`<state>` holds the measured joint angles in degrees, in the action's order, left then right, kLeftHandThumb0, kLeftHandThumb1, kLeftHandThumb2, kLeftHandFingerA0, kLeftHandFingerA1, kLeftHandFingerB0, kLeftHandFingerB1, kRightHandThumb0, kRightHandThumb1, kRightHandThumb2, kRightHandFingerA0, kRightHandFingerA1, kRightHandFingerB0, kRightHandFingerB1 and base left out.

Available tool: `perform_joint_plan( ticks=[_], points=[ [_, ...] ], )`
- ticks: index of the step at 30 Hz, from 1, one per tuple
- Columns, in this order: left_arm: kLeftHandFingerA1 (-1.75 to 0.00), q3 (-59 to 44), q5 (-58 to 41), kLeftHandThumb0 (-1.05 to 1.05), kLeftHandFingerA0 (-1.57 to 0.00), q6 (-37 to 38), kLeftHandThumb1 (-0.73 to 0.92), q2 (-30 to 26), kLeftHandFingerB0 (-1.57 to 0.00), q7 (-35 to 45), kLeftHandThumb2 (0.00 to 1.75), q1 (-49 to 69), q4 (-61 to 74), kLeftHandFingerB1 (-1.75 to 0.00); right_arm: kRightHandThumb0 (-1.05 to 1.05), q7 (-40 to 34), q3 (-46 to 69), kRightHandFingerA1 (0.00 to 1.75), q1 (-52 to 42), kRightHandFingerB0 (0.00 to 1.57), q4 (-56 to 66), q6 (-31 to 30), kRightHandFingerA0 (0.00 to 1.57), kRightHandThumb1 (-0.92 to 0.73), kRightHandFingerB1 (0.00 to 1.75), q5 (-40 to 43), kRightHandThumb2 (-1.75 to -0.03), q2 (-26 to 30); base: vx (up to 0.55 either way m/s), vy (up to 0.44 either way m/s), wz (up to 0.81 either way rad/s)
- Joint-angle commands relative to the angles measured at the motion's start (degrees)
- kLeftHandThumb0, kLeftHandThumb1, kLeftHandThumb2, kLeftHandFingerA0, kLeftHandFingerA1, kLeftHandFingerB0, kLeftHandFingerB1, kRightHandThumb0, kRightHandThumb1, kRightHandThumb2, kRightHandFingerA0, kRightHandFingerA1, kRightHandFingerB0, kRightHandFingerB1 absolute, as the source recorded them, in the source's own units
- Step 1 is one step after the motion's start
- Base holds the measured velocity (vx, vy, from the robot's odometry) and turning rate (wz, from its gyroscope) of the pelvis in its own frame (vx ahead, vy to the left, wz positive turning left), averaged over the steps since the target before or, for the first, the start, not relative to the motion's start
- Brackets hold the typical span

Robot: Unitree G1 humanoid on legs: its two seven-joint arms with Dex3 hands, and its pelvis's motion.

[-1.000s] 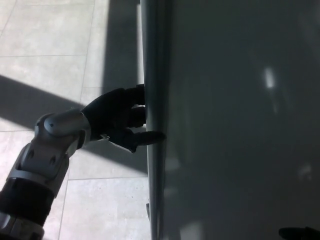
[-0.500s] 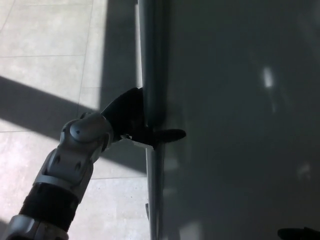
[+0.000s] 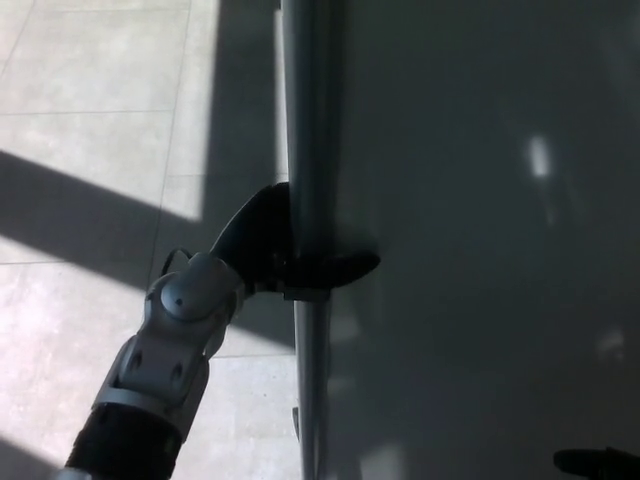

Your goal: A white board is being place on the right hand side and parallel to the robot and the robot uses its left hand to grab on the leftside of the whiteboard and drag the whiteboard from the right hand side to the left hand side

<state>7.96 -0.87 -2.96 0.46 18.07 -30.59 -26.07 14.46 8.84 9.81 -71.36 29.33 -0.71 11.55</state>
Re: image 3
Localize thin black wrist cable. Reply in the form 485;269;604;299
163;247;195;275

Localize dark grey door panel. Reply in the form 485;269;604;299
278;0;640;480

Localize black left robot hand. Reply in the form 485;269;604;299
209;181;384;302

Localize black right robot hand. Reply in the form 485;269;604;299
553;446;640;480

